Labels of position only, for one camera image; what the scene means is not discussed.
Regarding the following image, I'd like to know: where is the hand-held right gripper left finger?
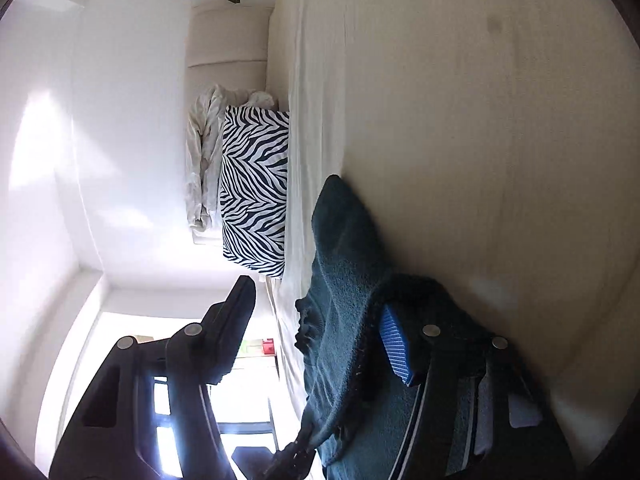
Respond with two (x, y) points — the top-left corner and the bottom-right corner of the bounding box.
(49, 275), (257, 480)

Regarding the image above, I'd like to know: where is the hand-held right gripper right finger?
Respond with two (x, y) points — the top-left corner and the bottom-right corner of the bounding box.
(377, 306), (576, 480)

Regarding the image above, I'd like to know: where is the dark teal knit sweater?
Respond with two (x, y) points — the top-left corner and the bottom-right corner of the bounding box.
(262, 175), (493, 480)

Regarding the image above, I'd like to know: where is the zebra print pillow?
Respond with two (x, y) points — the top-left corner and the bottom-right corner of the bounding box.
(219, 105), (291, 278)

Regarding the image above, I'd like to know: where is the crumpled white duvet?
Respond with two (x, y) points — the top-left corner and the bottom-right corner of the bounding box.
(185, 85), (278, 233)

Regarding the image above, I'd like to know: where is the bed with beige sheet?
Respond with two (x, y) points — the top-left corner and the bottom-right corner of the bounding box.
(265, 0), (638, 480)

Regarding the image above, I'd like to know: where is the beige padded headboard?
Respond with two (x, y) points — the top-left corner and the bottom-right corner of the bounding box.
(186, 2), (275, 106)

